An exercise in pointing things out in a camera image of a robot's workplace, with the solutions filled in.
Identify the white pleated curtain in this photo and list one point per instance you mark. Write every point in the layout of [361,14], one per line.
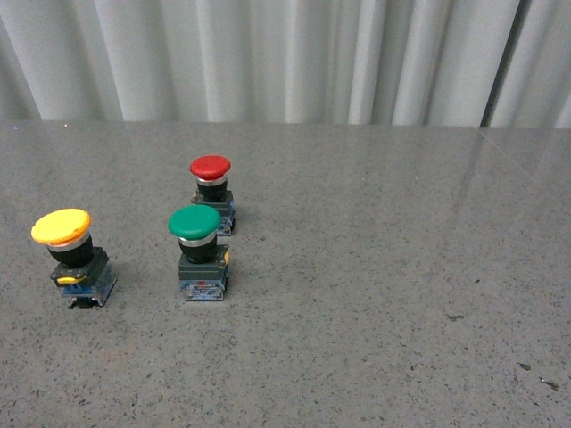
[436,63]

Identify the yellow mushroom push button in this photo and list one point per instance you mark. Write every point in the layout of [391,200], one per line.
[83,272]

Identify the red mushroom push button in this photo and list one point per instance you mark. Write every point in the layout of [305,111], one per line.
[210,173]

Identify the green mushroom push button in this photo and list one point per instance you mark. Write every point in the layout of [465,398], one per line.
[203,264]

